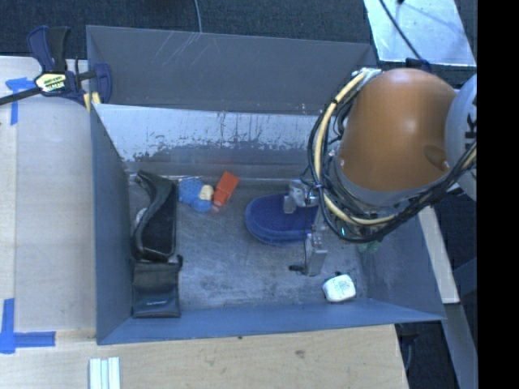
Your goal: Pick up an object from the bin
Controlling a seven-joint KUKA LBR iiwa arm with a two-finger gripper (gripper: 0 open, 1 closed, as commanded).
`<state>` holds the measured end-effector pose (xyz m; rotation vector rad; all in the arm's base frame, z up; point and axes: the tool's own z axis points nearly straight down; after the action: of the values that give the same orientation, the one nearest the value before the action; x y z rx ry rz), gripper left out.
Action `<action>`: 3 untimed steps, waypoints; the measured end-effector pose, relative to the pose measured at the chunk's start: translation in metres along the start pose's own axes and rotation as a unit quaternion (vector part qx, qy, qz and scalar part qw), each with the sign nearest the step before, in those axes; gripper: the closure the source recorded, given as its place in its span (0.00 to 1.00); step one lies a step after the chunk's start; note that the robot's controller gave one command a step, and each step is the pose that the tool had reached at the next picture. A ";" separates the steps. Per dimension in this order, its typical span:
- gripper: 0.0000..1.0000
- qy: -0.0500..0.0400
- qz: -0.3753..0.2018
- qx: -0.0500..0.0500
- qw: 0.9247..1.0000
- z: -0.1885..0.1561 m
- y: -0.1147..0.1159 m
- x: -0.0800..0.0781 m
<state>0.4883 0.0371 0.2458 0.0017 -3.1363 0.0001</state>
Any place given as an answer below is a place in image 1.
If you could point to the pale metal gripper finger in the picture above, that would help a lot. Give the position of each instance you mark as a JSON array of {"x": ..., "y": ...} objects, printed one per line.
[
  {"x": 298, "y": 193},
  {"x": 317, "y": 259}
]

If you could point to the black fabric pouch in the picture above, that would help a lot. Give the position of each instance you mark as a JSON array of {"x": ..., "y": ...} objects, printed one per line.
[{"x": 156, "y": 288}]

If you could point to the red toy block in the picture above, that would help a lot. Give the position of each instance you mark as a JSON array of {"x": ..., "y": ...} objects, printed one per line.
[{"x": 225, "y": 189}]

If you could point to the pale wood board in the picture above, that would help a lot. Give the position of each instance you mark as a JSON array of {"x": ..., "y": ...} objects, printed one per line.
[{"x": 52, "y": 217}]

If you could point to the white rounded packet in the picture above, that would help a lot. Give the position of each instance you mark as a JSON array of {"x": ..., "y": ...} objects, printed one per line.
[{"x": 340, "y": 288}]

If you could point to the grey metal bin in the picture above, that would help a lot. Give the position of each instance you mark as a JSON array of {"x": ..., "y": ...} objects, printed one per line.
[{"x": 243, "y": 266}]

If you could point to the blue toy figure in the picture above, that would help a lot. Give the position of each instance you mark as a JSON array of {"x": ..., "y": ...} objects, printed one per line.
[{"x": 190, "y": 193}]

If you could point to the dark blue cloth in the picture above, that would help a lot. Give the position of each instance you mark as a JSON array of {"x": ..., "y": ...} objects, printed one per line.
[{"x": 269, "y": 221}]

